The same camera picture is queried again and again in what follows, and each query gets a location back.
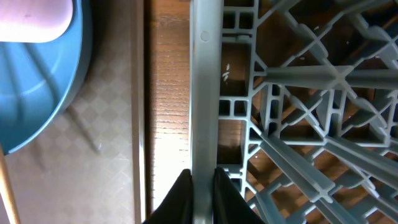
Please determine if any pink cup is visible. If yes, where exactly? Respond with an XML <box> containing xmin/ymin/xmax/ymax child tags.
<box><xmin>1</xmin><ymin>0</ymin><xmax>73</xmax><ymax>43</ymax></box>

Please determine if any brown serving tray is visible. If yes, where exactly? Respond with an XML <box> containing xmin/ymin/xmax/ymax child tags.
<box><xmin>5</xmin><ymin>1</ymin><xmax>139</xmax><ymax>223</ymax></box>

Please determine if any grey dishwasher rack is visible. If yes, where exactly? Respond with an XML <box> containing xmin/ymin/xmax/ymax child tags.
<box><xmin>189</xmin><ymin>0</ymin><xmax>397</xmax><ymax>223</ymax></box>

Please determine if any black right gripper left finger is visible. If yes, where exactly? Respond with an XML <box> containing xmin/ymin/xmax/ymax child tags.
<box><xmin>143</xmin><ymin>169</ymin><xmax>193</xmax><ymax>224</ymax></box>

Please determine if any wooden chopstick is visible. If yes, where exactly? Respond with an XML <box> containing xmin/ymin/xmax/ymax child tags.
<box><xmin>0</xmin><ymin>148</ymin><xmax>21</xmax><ymax>224</ymax></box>

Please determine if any dark blue plate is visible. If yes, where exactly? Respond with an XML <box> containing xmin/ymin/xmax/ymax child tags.
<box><xmin>1</xmin><ymin>0</ymin><xmax>93</xmax><ymax>155</ymax></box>

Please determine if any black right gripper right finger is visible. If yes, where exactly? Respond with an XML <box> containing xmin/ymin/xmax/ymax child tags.
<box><xmin>213</xmin><ymin>167</ymin><xmax>264</xmax><ymax>224</ymax></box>

